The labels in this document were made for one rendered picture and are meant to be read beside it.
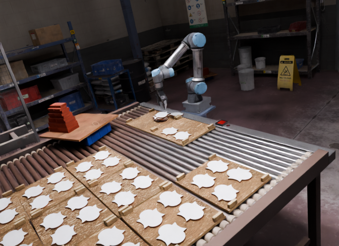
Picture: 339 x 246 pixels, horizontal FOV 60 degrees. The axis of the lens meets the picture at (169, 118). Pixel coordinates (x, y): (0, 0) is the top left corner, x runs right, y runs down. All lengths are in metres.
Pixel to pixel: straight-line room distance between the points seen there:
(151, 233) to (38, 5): 6.12
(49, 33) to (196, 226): 5.40
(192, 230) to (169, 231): 0.11
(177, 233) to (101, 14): 6.78
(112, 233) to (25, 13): 5.87
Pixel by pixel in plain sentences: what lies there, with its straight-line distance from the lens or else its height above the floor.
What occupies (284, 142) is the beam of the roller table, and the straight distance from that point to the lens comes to 2.08.
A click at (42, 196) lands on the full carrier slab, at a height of 0.95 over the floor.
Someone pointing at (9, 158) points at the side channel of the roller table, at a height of 0.94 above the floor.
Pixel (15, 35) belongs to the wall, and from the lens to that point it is 6.82.
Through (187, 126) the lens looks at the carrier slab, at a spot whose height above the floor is 0.94.
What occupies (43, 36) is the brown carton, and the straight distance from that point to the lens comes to 6.31.
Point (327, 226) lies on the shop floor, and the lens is 2.84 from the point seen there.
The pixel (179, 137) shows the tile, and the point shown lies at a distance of 2.24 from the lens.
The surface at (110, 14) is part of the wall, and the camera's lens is 7.90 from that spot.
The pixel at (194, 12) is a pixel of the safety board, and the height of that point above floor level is 1.48.
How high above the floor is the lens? 1.91
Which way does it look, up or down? 22 degrees down
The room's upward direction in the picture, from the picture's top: 12 degrees counter-clockwise
